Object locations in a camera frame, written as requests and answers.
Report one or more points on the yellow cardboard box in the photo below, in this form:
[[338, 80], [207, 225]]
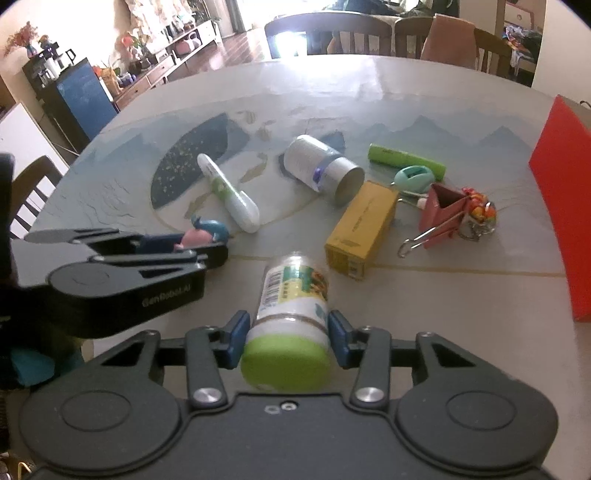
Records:
[[360, 226]]

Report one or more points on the white tube with green print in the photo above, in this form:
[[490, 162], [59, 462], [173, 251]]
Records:
[[231, 196]]

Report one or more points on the wooden media console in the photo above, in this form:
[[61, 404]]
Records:
[[157, 69]]

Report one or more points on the red cardboard box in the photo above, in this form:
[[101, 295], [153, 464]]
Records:
[[563, 207]]

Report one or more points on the teal egg-shaped pencil sharpener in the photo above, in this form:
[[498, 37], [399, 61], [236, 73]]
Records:
[[411, 180]]

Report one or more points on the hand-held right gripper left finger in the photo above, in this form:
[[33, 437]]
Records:
[[238, 339]]

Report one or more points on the vase of red flowers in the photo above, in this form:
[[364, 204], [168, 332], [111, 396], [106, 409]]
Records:
[[25, 39]]

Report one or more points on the white bottle with green cap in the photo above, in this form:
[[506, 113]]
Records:
[[286, 323]]

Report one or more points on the white cabinet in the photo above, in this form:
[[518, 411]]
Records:
[[23, 143]]

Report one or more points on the brown wooden chair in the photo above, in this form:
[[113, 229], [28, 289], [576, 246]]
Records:
[[494, 50], [411, 37]]

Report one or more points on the pink binder clip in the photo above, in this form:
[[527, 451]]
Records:
[[438, 212]]

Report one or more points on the black coffee maker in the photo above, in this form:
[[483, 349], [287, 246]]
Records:
[[53, 62]]

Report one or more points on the pink and blue toy figurine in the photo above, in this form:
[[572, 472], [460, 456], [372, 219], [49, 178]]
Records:
[[198, 235]]

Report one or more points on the wide dark wooden chair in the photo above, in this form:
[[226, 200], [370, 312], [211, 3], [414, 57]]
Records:
[[323, 23]]

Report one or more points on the sofa with piled clothes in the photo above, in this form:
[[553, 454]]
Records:
[[392, 8]]

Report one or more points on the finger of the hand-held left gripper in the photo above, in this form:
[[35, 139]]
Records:
[[152, 243], [212, 258]]

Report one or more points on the black cabinet with blue front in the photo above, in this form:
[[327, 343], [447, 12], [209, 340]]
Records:
[[83, 99]]

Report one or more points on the white and grey can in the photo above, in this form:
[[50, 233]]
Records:
[[309, 161]]

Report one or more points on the pink cloth on chair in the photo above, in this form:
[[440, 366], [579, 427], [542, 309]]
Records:
[[450, 44]]

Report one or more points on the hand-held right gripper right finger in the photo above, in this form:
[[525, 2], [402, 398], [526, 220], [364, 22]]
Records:
[[339, 344]]

